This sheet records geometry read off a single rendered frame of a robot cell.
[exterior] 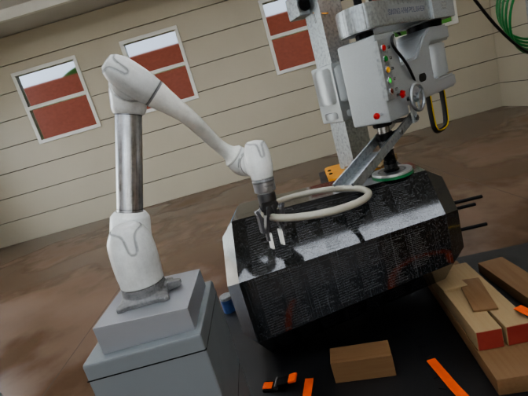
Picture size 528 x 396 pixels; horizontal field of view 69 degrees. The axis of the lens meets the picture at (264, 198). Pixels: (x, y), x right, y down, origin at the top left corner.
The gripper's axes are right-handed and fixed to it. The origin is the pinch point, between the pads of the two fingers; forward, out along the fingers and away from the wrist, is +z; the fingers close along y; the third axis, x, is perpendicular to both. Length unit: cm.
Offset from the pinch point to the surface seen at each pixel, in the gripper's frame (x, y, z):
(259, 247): 38.4, 8.3, 13.8
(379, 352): -2, 40, 73
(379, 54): 1, 74, -66
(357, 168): 16, 62, -15
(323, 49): 90, 112, -88
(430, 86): 17, 125, -47
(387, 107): 4, 77, -42
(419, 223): -7, 75, 16
